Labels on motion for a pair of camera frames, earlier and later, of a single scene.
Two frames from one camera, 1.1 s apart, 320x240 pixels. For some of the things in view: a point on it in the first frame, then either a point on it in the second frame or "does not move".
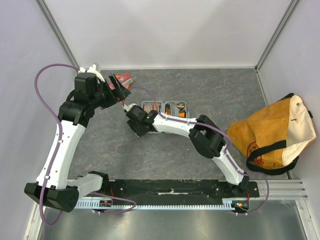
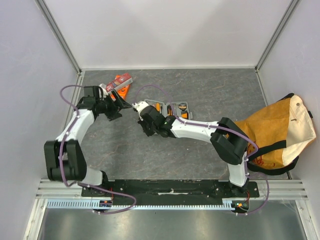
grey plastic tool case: [177, 108] does not move
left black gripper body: [105, 95] -> [108, 107]
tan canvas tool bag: [270, 137] does not move
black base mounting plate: [173, 189] does not move
